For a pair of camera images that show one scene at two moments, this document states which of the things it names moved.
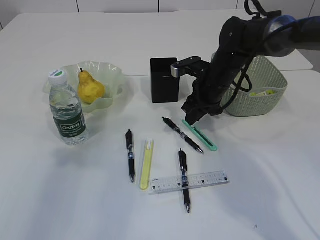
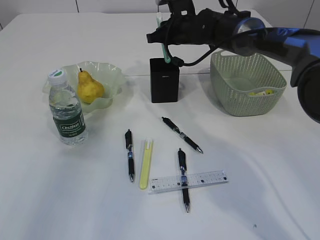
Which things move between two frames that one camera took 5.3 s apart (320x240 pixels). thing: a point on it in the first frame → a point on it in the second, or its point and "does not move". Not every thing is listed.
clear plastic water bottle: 66,110 does not move
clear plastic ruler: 167,184 does not move
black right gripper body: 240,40 → 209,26
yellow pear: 89,89 does not move
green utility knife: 201,136 → 167,57
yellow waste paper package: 265,92 does not move
